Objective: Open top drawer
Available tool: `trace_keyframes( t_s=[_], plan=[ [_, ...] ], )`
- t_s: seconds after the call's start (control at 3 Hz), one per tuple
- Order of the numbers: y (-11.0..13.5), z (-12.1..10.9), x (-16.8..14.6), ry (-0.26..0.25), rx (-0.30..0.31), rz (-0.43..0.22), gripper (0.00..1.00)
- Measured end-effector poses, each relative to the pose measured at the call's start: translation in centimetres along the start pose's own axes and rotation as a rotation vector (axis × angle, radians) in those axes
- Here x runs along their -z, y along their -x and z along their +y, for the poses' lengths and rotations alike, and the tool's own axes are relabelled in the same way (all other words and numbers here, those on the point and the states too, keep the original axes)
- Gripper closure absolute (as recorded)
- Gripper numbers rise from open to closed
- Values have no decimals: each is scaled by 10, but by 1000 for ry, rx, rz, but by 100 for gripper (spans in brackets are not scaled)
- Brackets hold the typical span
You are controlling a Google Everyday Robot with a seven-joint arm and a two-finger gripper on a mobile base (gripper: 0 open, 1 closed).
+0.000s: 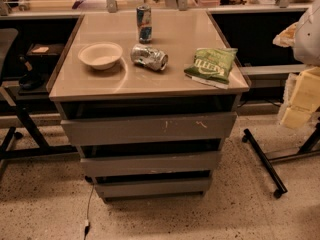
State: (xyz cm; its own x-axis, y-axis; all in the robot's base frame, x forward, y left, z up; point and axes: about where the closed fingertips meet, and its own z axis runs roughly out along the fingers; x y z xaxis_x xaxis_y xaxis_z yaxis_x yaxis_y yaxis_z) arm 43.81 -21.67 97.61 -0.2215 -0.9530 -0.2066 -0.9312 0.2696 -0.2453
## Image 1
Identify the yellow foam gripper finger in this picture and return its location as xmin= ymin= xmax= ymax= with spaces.
xmin=279 ymin=67 xmax=320 ymax=129

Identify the grey top drawer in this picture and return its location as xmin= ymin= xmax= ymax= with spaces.
xmin=61 ymin=112 xmax=237 ymax=146

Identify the grey drawer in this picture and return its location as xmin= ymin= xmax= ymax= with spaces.
xmin=61 ymin=112 xmax=237 ymax=146
xmin=81 ymin=151 xmax=222 ymax=177
xmin=95 ymin=178 xmax=212 ymax=198

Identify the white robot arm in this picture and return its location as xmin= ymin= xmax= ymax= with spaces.
xmin=273 ymin=0 xmax=320 ymax=129

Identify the grey middle drawer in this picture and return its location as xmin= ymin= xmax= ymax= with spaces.
xmin=81 ymin=151 xmax=222 ymax=177

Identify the grey drawer cabinet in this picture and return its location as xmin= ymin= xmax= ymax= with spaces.
xmin=48 ymin=10 xmax=249 ymax=187

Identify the grey bottom drawer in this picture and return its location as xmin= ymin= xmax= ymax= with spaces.
xmin=95 ymin=178 xmax=212 ymax=198

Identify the black wheeled stand leg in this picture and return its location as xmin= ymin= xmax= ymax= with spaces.
xmin=242 ymin=129 xmax=288 ymax=199

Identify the green chip bag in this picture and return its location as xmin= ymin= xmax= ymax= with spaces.
xmin=184 ymin=48 xmax=237 ymax=89

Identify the crushed silver can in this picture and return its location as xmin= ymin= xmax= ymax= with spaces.
xmin=130 ymin=44 xmax=168 ymax=71

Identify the upright blue energy drink can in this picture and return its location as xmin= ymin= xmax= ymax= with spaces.
xmin=136 ymin=4 xmax=152 ymax=44

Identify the white paper bowl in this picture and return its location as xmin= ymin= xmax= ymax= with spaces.
xmin=78 ymin=42 xmax=123 ymax=70

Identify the black object under desk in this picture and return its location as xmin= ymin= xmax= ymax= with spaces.
xmin=19 ymin=55 xmax=44 ymax=90

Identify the white floor cable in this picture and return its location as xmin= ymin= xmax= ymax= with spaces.
xmin=81 ymin=183 xmax=96 ymax=240

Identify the black chair frame left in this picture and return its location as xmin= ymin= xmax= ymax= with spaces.
xmin=0 ymin=27 xmax=79 ymax=182

